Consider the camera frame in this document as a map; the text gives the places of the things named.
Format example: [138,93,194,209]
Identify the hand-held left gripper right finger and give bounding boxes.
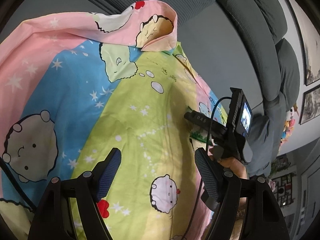
[194,147,290,240]

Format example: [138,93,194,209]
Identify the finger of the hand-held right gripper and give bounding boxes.
[184,112,228,137]

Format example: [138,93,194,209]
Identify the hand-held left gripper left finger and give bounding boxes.
[27,147,122,240]

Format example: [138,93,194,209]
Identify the person's right forearm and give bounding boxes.
[204,177,250,240]

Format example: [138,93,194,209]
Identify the person's right hand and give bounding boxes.
[209,155,248,180]

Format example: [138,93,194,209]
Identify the colourful cartoon printed blanket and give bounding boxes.
[0,0,248,240]

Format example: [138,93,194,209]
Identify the colourful plush toy pile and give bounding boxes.
[281,105,300,144]

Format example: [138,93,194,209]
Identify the green potted plant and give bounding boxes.
[270,156,292,178]

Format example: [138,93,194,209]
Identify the small framed ink painting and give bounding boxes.
[299,85,320,125]

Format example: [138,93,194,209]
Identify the grey sofa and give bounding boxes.
[15,0,300,178]

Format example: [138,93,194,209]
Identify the white door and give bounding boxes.
[299,164,320,230]

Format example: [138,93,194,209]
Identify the large framed ink painting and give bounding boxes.
[282,0,320,87]

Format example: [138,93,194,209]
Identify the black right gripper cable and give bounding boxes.
[187,96,232,240]

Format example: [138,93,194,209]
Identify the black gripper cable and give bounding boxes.
[187,96,232,240]
[0,158,37,212]

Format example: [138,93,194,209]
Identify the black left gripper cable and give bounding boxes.
[0,158,37,212]

